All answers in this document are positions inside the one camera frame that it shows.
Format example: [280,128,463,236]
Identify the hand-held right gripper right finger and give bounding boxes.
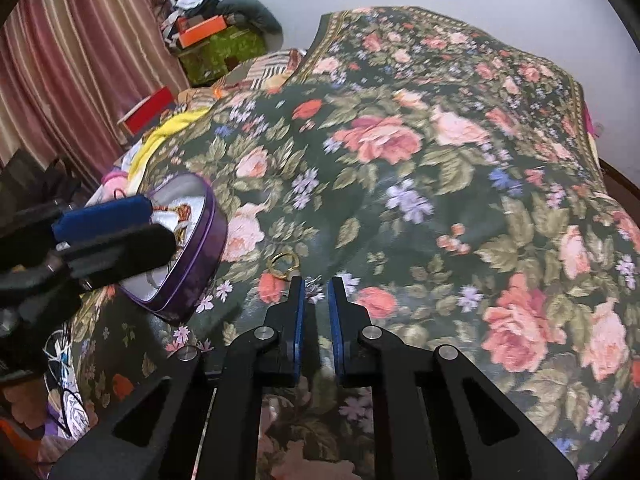
[327,275,581,480]

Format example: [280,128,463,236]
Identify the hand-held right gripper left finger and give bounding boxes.
[47,275,307,480]

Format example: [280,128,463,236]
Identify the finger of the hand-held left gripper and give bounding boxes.
[51,195,154,244]
[46,222,179,289]

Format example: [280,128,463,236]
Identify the gold ring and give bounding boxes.
[269,251,302,282]

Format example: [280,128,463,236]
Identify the purple heart-shaped tin box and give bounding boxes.
[119,172,229,324]

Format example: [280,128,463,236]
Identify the pink plush toy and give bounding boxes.
[100,170,132,197]

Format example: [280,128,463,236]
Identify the yellow cloth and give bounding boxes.
[122,106,214,182]

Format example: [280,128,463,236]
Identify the red box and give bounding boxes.
[117,85,177,139]

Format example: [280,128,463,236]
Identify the floral blanket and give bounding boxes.
[70,6,640,480]

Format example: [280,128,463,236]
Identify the striped red curtain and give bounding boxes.
[0,0,191,187]

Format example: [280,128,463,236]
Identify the green patterned cloth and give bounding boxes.
[177,26,269,87]

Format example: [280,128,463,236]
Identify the orange box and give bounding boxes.
[177,15,226,49]

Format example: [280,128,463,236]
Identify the dark grey jacket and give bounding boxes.
[217,0,284,37]

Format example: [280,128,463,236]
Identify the pink cloth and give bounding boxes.
[582,99,602,137]

